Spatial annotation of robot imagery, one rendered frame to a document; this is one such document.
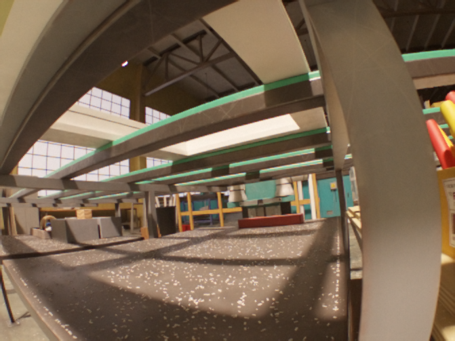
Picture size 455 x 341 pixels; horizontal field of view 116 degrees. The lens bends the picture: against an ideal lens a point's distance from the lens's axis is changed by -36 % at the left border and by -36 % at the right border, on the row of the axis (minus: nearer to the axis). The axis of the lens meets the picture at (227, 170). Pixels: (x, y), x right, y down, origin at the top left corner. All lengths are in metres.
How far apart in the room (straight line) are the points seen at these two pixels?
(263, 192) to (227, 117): 2.01
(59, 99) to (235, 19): 0.19
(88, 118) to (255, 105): 0.35
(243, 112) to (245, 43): 0.11
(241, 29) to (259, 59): 0.06
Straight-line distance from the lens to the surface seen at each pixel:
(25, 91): 0.26
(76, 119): 0.50
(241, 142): 0.59
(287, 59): 0.28
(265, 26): 0.22
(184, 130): 0.35
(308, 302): 0.27
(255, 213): 2.36
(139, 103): 11.48
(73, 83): 0.22
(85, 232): 1.10
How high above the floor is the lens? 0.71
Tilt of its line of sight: 8 degrees up
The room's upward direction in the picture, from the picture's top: 6 degrees counter-clockwise
